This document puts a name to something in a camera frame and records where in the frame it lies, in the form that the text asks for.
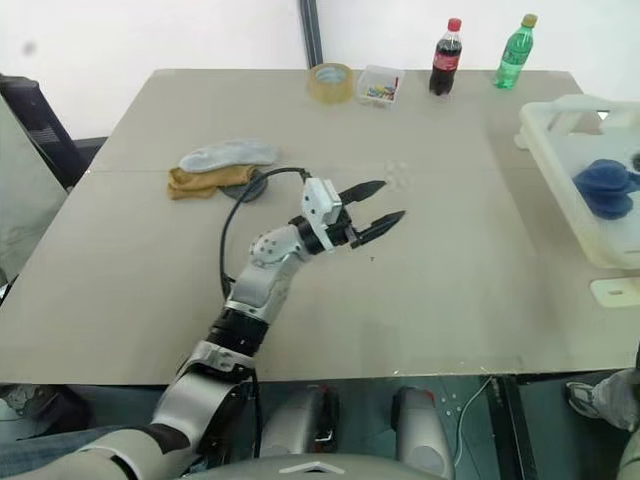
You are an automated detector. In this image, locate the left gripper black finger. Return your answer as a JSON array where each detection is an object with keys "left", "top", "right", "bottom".
[
  {"left": 338, "top": 179, "right": 388, "bottom": 205},
  {"left": 352, "top": 210, "right": 407, "bottom": 250}
]

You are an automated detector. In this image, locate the clear packing tape roll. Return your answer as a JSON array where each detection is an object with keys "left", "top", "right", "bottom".
[{"left": 307, "top": 62, "right": 355, "bottom": 105}]

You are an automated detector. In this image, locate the light grey sock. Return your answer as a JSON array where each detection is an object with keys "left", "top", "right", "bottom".
[{"left": 178, "top": 137, "right": 281, "bottom": 172}]

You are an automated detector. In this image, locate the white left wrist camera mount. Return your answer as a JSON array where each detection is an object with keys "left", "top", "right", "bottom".
[{"left": 299, "top": 177, "right": 351, "bottom": 250}]

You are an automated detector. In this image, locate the grey metal pole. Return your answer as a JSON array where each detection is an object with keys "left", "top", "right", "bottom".
[{"left": 298, "top": 0, "right": 321, "bottom": 69}]

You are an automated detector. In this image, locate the black chair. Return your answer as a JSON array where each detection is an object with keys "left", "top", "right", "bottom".
[{"left": 0, "top": 74, "right": 109, "bottom": 189}]

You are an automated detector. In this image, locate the thin white cable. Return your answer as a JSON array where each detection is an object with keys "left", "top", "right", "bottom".
[{"left": 455, "top": 377, "right": 494, "bottom": 466}]

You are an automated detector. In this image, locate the white plastic tray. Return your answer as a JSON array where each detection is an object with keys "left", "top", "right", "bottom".
[{"left": 514, "top": 94, "right": 640, "bottom": 307}]

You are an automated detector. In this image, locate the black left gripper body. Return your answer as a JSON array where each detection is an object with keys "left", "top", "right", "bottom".
[{"left": 327, "top": 202, "right": 364, "bottom": 250}]

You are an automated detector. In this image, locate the grey sports shoe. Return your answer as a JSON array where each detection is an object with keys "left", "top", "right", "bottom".
[{"left": 564, "top": 381, "right": 604, "bottom": 419}]

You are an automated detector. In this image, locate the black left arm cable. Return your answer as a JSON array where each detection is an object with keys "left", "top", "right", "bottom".
[{"left": 218, "top": 166, "right": 314, "bottom": 301}]

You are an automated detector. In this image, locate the cola bottle with red cap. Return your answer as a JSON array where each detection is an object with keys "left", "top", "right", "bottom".
[{"left": 428, "top": 17, "right": 464, "bottom": 97}]

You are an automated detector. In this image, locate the green bottle with yellow cap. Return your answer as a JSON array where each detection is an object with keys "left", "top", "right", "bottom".
[{"left": 493, "top": 13, "right": 539, "bottom": 90}]

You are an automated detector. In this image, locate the grey rounded robot leg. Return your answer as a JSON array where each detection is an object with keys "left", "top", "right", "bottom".
[{"left": 389, "top": 387, "right": 456, "bottom": 479}]

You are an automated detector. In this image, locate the grey trouser leg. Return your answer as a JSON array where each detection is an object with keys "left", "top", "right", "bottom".
[{"left": 597, "top": 369, "right": 640, "bottom": 431}]

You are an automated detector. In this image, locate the dark grey round disc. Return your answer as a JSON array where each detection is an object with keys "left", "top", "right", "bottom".
[{"left": 219, "top": 177, "right": 270, "bottom": 203}]

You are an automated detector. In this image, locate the mustard yellow sock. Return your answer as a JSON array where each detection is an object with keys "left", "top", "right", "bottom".
[{"left": 166, "top": 164, "right": 259, "bottom": 202}]

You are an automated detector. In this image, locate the black table leg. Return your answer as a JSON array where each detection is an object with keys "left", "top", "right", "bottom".
[{"left": 487, "top": 374, "right": 539, "bottom": 480}]

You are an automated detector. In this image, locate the clear box of coloured clips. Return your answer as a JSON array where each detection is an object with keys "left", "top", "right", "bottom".
[{"left": 355, "top": 64, "right": 405, "bottom": 109}]

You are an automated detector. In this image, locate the grey robot waist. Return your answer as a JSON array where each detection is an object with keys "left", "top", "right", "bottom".
[{"left": 199, "top": 452, "right": 436, "bottom": 480}]

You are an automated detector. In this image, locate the blue sock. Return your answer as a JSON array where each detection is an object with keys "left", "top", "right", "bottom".
[
  {"left": 572, "top": 158, "right": 640, "bottom": 197},
  {"left": 587, "top": 189, "right": 634, "bottom": 217}
]

